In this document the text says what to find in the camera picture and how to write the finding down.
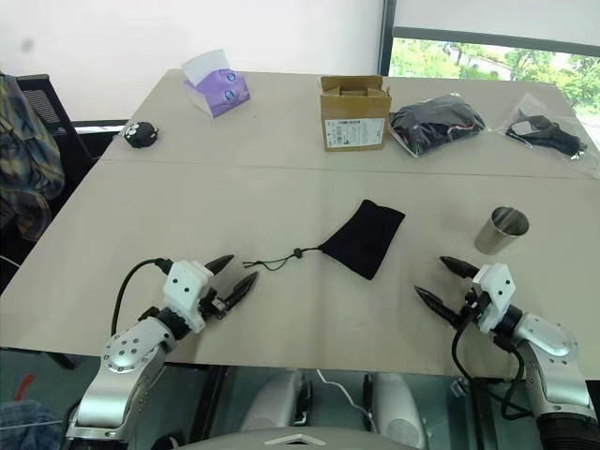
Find black framed window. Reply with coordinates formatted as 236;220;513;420
377;0;600;114

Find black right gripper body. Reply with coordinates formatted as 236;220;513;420
451;287;489;330

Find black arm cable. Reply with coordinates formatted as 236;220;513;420
110;258;173;337
450;318;541;421

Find grey robot torso top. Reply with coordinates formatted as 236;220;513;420
176;423;424;450

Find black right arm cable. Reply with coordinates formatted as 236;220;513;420
450;318;541;421

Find plastic bag of black cables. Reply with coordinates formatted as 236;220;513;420
388;92;488;158

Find silver rounded robot leg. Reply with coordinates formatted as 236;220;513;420
241;368;314;433
362;371;428;447

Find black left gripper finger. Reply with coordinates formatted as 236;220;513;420
223;272;261;313
204;254;235;277

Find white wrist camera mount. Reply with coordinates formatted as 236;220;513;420
471;262;518;335
161;261;212;335

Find plaid shirt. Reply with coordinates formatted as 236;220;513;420
0;71;66;243

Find open brown cardboard box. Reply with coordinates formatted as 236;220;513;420
319;74;393;153

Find purple white tissue pack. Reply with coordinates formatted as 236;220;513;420
180;47;252;119

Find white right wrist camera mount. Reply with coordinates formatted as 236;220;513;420
471;262;518;335

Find black office chair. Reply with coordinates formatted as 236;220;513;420
15;73;102;189

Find clear bag with black gadget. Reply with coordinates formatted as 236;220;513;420
498;92;590;163

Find stainless steel cup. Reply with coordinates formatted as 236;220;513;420
473;205;532;256

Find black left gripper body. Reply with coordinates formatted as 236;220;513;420
198;285;235;323

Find blue denim cloth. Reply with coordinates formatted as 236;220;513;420
0;399;63;450

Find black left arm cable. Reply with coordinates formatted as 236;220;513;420
110;258;173;337

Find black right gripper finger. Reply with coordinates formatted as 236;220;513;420
438;255;480;281
412;285;463;327

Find black drawstring pouch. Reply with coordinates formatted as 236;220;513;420
241;199;407;283

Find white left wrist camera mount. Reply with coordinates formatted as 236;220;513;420
161;261;212;335

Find black round plush toy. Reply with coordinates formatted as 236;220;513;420
122;120;160;150

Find thin white cable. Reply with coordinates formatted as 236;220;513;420
315;368;377;433

